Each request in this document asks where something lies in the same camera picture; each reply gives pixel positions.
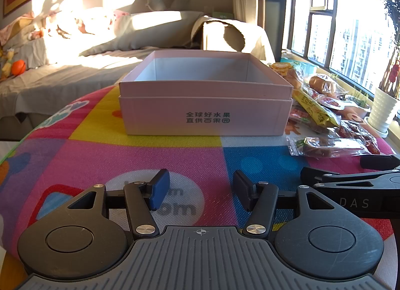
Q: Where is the tall green potted tree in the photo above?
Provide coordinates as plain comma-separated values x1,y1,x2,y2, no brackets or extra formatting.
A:
367,0,400,101

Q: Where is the grey sofa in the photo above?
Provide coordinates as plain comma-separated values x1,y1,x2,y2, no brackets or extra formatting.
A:
0,12,276,141

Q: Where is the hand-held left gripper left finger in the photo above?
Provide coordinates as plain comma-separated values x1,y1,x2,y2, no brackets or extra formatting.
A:
67,169,171,241

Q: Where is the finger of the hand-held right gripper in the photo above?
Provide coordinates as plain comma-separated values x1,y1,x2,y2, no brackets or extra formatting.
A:
359,154,400,171
300,167,400,186

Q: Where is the dark window frame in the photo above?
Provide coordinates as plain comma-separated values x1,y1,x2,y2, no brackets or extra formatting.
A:
287,0,400,101

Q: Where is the brown cardboard box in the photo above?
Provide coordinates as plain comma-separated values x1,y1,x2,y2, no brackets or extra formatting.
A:
191,16,276,62

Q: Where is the colourful play mat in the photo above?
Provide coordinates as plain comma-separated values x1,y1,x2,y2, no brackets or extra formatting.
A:
0,85,400,290

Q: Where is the clear brown sausage packet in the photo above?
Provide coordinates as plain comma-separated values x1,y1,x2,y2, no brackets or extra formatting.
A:
286,136,373,158

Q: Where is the grey pillow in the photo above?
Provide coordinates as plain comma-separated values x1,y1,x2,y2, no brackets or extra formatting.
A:
114,10,204,41

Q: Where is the orange toy ball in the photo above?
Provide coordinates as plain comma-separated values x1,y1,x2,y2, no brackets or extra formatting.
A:
11,59,26,76

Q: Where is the yellow plush toy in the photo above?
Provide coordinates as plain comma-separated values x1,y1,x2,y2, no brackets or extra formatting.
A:
0,49,16,80

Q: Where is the pink cardboard box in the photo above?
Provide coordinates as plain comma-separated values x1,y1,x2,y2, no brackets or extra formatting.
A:
119,50,294,136

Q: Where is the dark red dried meat packet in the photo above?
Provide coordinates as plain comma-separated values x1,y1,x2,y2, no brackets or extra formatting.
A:
335,119,381,155

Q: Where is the pink patterned cloth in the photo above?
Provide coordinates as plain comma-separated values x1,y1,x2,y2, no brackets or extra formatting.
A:
0,11,36,47

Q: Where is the small potted grass plant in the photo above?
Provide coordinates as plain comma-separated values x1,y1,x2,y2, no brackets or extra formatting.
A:
345,85,374,119

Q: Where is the floral blanket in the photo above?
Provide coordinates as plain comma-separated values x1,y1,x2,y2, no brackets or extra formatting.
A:
55,7,129,39

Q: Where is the white ribbed plant pot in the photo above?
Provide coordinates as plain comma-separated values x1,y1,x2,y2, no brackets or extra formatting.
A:
366,86,400,138

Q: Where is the red sausage packet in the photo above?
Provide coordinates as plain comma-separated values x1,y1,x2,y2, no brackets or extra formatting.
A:
315,94,347,111

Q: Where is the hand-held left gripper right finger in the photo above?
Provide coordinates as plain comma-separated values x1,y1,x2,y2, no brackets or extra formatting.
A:
233,169,336,241

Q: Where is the teal plastic basin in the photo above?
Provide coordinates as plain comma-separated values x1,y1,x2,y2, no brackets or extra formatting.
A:
279,52,320,76

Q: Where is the yellow green snack packet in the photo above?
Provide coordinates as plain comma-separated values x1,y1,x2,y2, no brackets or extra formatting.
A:
292,89,342,128

